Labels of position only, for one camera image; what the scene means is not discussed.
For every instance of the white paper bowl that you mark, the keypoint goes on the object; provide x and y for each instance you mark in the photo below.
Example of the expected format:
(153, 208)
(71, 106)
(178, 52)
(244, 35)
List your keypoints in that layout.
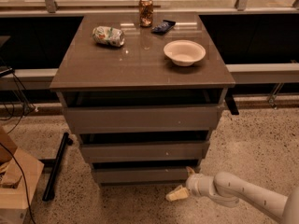
(184, 52)

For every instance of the blue snack wrapper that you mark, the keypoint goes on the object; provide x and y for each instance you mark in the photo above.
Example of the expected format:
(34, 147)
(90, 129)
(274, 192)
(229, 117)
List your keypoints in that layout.
(164, 27)

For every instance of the grey drawer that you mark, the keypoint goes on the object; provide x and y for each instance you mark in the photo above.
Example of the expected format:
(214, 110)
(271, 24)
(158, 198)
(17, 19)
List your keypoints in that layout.
(130, 176)
(142, 119)
(145, 152)

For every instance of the grey bottom drawer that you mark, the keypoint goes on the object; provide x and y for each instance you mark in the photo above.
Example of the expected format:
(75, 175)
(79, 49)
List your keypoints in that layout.
(130, 176)

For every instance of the grey drawer cabinet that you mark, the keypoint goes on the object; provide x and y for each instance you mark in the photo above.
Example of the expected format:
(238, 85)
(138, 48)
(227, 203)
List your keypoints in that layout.
(139, 74)

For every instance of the grey middle drawer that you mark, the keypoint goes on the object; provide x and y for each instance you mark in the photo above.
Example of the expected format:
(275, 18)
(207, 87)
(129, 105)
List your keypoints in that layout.
(145, 152)

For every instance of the black table leg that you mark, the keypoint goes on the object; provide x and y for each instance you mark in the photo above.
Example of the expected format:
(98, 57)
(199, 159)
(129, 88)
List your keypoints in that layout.
(230, 101)

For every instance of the black metal bar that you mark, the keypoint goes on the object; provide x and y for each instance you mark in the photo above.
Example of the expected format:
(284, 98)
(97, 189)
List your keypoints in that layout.
(54, 165)

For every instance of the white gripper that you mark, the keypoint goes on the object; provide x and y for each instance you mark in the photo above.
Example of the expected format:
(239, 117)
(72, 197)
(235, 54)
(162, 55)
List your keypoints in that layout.
(193, 183)

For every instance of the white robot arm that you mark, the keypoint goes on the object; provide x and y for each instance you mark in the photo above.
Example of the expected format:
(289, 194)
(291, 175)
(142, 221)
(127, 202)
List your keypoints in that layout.
(227, 189)

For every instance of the upright orange soda can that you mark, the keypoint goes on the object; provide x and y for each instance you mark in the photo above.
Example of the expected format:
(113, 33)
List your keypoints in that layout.
(145, 13)

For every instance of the grey top drawer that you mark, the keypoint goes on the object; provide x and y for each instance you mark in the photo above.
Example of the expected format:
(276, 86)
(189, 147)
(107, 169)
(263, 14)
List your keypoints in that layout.
(142, 119)

